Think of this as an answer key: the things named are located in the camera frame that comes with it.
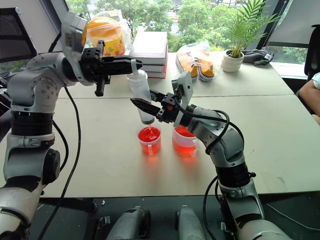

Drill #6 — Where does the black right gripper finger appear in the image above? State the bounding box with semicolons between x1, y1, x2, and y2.
129;97;161;117
148;88;168;103

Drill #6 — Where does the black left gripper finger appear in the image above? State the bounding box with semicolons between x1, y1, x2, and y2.
104;64;138;76
101;56;144;69

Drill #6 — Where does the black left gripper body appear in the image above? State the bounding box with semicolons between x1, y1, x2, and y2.
79;40;112;98

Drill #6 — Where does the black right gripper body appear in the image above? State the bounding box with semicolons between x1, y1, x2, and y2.
155;91;182;125

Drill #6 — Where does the clear plastic bottle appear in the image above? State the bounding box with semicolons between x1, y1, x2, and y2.
126;59;156;126

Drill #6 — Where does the small clear cup red liquid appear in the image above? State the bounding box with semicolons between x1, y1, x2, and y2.
137;125;162;157

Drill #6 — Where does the large clear cup red liquid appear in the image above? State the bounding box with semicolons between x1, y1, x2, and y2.
171;124;201;157

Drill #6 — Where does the thin white red book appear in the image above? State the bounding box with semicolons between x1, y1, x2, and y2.
141;62;168;74
145;70;168;80

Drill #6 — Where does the yellow container in plastic bag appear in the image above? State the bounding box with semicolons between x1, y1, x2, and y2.
81;9;133;58

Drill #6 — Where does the thick white book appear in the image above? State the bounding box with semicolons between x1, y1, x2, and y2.
129;30;169;66

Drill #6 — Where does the yellow white sneaker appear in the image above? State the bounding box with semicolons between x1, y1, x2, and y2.
197;57;216;82
188;56;200;82

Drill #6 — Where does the clear plastic shoe bag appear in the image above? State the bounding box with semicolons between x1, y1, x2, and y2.
175;40;216;83

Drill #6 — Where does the black mesh chair back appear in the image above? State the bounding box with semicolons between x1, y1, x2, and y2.
0;7;38;64

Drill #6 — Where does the palm plant in white pot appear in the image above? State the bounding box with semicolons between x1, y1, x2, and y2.
220;0;280;74

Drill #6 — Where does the grey cloth bundle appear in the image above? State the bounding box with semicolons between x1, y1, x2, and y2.
241;48;275;67

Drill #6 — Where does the grey rounded robot leg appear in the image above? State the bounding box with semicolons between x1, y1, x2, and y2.
175;204;207;240
106;205;151;240

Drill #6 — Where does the seated person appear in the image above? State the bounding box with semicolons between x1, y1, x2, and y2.
298;71;320;126

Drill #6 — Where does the black office chair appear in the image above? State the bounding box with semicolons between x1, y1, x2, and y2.
303;24;320;81

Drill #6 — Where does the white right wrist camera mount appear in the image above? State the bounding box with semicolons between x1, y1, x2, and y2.
171;70;195;127

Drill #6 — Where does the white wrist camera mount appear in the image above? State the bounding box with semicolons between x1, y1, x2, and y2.
171;70;195;127
60;10;89;62

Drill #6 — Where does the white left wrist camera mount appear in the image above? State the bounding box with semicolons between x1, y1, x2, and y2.
60;10;89;62

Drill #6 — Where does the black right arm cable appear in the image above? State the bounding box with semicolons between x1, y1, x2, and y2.
173;97;238;156

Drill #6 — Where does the short black left arm cable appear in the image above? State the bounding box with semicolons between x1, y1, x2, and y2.
51;120;70;172

